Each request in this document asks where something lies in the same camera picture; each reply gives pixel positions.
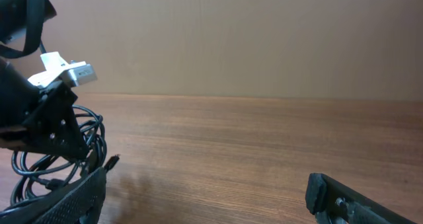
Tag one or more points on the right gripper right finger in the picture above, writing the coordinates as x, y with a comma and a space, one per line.
329, 201

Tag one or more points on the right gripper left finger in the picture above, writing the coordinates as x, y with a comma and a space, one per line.
79, 202

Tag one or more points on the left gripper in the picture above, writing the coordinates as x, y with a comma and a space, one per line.
38, 121

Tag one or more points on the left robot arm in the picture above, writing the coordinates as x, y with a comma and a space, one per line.
21, 27

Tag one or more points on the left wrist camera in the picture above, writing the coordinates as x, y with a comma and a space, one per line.
73, 74

